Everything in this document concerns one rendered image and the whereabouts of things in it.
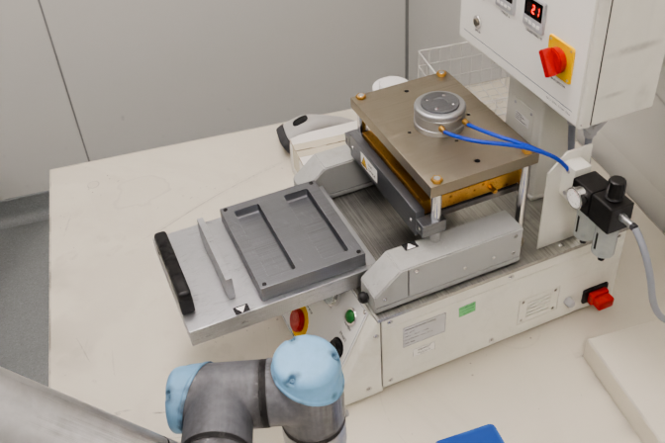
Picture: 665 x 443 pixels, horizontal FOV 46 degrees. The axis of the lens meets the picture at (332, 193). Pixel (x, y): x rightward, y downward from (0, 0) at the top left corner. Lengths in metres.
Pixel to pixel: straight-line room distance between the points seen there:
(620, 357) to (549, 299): 0.14
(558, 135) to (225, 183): 0.75
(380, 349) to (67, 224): 0.78
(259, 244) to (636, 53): 0.61
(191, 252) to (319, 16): 1.64
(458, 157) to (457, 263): 0.16
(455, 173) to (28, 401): 0.65
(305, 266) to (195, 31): 1.65
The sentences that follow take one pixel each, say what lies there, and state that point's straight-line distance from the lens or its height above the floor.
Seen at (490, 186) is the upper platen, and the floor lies 1.05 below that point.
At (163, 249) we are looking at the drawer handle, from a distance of 1.20.
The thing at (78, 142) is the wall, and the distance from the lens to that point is 2.88.
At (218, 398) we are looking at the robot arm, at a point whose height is 1.11.
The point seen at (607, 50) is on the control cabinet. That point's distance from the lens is 1.11.
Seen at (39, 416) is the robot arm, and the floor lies 1.24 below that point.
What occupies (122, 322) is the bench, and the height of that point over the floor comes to 0.75.
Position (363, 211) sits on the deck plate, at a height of 0.93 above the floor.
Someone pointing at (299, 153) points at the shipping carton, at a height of 0.84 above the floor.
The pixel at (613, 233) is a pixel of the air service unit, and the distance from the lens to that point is 1.17.
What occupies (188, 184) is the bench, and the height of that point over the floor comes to 0.75.
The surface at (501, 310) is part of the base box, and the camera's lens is 1.31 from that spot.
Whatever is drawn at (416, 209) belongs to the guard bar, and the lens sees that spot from 1.15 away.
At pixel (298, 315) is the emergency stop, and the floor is 0.81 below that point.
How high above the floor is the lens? 1.79
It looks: 39 degrees down
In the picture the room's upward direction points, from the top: 4 degrees counter-clockwise
